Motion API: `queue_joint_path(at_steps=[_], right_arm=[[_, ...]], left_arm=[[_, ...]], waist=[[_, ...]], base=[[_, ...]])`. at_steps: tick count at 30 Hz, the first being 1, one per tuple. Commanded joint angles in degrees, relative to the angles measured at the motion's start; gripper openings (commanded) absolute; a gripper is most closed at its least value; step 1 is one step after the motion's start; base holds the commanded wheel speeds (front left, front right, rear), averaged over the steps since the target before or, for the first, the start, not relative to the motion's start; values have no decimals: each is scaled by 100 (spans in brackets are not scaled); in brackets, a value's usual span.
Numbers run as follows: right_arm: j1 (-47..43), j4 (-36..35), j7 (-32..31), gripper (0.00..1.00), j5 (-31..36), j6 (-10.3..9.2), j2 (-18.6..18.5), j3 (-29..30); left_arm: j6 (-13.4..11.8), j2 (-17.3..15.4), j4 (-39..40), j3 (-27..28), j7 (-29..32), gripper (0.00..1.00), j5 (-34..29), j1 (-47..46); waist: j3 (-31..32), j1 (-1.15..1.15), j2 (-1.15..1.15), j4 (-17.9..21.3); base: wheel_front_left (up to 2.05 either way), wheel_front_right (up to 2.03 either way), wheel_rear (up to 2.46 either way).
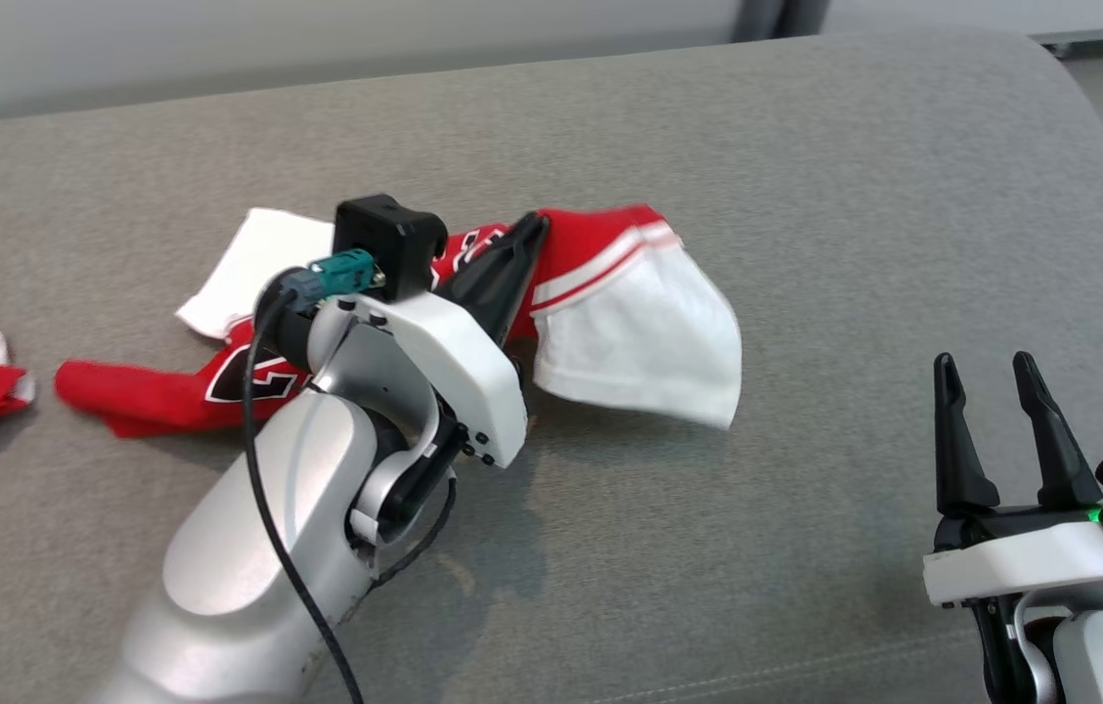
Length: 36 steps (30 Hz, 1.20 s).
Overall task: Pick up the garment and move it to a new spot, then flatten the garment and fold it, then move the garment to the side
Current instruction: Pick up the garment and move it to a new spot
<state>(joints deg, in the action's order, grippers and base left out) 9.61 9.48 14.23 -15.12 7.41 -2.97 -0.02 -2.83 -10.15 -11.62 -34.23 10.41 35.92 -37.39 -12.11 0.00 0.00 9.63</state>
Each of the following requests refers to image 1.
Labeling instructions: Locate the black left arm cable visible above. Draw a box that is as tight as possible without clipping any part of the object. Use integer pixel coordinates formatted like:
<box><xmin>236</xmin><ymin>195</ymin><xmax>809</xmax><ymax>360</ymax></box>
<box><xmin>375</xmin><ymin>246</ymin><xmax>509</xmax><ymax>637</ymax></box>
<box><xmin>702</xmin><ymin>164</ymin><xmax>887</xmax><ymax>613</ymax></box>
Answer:
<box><xmin>241</xmin><ymin>269</ymin><xmax>367</xmax><ymax>704</ymax></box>

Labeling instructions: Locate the teal left camera connector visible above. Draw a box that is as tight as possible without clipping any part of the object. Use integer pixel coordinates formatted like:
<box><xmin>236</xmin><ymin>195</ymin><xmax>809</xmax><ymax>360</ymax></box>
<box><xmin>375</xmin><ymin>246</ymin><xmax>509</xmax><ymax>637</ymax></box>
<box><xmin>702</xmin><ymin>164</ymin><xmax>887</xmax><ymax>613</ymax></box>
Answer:
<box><xmin>305</xmin><ymin>249</ymin><xmax>388</xmax><ymax>296</ymax></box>

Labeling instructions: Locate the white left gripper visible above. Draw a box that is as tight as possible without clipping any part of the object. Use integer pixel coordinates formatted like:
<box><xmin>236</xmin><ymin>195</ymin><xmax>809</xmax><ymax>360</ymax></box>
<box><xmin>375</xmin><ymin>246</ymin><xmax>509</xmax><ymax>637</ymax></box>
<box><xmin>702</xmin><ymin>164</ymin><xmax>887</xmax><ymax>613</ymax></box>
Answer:
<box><xmin>263</xmin><ymin>211</ymin><xmax>551</xmax><ymax>468</ymax></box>

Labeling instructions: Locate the red white jersey shirt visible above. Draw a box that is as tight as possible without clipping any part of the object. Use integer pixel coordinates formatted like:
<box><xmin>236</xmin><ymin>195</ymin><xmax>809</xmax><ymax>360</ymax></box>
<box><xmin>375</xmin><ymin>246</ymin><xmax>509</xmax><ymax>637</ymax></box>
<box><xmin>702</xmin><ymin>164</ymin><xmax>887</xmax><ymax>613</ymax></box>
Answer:
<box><xmin>55</xmin><ymin>203</ymin><xmax>744</xmax><ymax>439</ymax></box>

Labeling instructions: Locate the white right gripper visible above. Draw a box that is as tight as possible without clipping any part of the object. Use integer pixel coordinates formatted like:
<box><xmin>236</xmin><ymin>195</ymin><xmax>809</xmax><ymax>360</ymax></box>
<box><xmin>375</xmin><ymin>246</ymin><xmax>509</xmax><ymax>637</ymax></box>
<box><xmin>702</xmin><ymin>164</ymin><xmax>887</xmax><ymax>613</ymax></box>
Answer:
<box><xmin>923</xmin><ymin>350</ymin><xmax>1103</xmax><ymax>609</ymax></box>

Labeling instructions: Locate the grey partition frame post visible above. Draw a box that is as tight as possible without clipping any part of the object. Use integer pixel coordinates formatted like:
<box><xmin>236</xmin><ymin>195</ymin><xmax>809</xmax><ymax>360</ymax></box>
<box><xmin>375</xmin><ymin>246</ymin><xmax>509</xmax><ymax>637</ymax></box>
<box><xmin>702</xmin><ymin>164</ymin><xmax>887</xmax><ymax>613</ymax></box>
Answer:
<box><xmin>732</xmin><ymin>0</ymin><xmax>789</xmax><ymax>43</ymax></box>
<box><xmin>786</xmin><ymin>0</ymin><xmax>831</xmax><ymax>38</ymax></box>

